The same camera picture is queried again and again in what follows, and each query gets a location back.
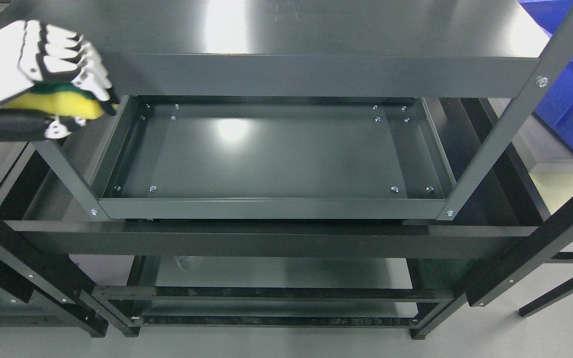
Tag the dark metal shelf rack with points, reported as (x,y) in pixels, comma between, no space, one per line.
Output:
(38,288)

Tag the green yellow sponge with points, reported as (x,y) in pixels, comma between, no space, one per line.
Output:
(47,100)

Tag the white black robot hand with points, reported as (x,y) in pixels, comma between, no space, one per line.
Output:
(31,52)

